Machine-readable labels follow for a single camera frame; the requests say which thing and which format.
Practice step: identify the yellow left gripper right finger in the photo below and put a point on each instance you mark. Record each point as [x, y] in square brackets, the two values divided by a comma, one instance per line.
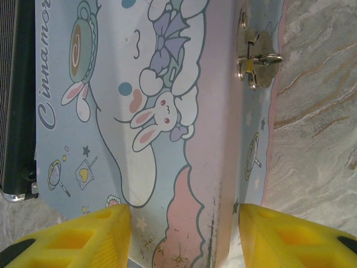
[293, 245]

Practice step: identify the black hard case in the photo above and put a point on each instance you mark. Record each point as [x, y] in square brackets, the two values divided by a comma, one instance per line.
[16, 97]

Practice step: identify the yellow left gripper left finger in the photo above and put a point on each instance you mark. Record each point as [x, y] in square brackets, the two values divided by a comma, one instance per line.
[83, 245]

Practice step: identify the pastel cartoon tin box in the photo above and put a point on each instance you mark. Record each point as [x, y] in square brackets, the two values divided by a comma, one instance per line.
[195, 139]

